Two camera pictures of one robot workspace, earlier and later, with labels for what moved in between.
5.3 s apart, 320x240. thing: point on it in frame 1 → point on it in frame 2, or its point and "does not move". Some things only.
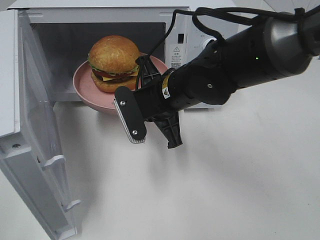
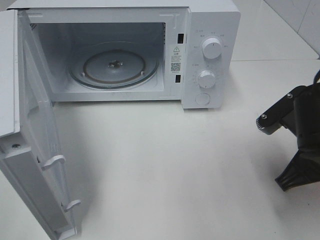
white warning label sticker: (176, 56) does not move
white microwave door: (31, 153) does not move
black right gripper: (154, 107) → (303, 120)
